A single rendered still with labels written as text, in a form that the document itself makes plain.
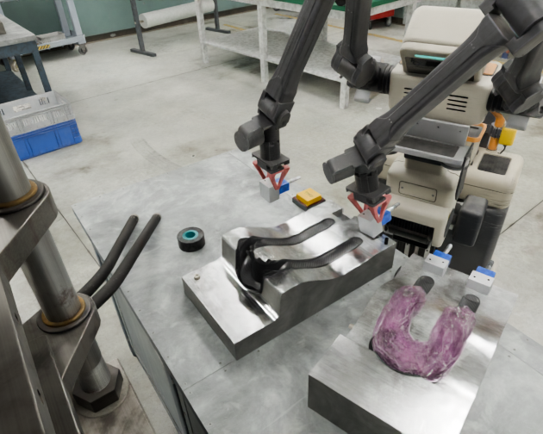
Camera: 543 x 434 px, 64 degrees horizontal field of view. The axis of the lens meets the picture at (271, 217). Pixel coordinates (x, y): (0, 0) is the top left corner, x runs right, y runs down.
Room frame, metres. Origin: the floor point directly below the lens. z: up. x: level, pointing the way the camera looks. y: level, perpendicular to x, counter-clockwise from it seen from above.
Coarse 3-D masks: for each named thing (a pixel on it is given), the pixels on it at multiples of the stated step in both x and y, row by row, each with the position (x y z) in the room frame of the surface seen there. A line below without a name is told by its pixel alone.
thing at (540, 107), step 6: (504, 102) 1.11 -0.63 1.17; (540, 102) 1.07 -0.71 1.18; (528, 108) 1.05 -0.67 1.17; (534, 108) 1.06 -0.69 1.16; (540, 108) 1.07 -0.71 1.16; (516, 114) 1.08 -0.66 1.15; (522, 114) 1.07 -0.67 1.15; (528, 114) 1.06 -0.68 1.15; (534, 114) 1.06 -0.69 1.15; (540, 114) 1.06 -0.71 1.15
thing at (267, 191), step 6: (264, 180) 1.10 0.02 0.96; (270, 180) 1.10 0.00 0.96; (276, 180) 1.12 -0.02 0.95; (288, 180) 1.13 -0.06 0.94; (294, 180) 1.14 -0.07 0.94; (264, 186) 1.08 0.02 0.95; (270, 186) 1.07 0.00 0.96; (282, 186) 1.09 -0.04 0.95; (288, 186) 1.10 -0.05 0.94; (264, 192) 1.08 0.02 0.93; (270, 192) 1.06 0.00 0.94; (276, 192) 1.08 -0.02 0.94; (282, 192) 1.09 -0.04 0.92; (264, 198) 1.09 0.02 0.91; (270, 198) 1.06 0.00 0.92; (276, 198) 1.08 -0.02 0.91
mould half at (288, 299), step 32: (288, 224) 0.99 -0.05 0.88; (352, 224) 0.97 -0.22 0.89; (224, 256) 0.87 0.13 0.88; (256, 256) 0.80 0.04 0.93; (288, 256) 0.81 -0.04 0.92; (352, 256) 0.84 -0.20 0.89; (384, 256) 0.86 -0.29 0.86; (192, 288) 0.77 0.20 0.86; (224, 288) 0.77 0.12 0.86; (288, 288) 0.68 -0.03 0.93; (320, 288) 0.73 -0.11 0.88; (352, 288) 0.79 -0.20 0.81; (224, 320) 0.67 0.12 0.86; (256, 320) 0.66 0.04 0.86; (288, 320) 0.68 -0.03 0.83
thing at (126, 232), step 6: (132, 216) 1.13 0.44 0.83; (138, 216) 1.15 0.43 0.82; (132, 222) 1.10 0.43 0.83; (126, 228) 1.05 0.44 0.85; (132, 228) 1.07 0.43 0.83; (120, 234) 1.02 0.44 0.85; (126, 234) 1.02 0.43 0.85; (120, 240) 0.98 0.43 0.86; (126, 240) 1.00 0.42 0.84; (114, 246) 0.95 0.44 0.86; (120, 246) 0.95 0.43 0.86; (114, 252) 0.91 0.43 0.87; (120, 252) 0.93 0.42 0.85; (114, 258) 0.89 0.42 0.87
